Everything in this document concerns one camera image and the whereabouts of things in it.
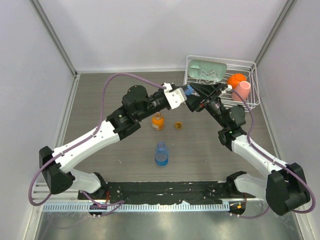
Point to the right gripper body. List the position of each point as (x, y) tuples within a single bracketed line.
[(212, 101)]

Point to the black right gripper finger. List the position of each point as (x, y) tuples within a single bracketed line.
[(205, 91), (195, 103)]

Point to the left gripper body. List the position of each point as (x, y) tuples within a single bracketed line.
[(156, 100)]

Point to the blue bottle cap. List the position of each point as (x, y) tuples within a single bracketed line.
[(188, 90)]

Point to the clear blue water bottle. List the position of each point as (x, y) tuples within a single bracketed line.
[(161, 154)]

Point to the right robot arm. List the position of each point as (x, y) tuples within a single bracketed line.
[(284, 185)]

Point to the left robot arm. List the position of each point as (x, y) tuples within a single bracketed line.
[(57, 165)]

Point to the orange juice bottle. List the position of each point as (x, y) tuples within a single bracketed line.
[(158, 121)]

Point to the orange bottle cap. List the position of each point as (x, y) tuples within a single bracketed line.
[(178, 125)]

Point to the mint green divided tray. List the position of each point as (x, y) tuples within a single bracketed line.
[(206, 70)]

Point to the orange bowl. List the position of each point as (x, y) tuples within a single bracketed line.
[(235, 79)]

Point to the pink cup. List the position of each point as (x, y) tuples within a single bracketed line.
[(243, 89)]

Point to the white wire dish rack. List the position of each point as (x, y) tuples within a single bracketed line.
[(247, 68)]

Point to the white slotted cable duct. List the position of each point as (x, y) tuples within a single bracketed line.
[(124, 208)]

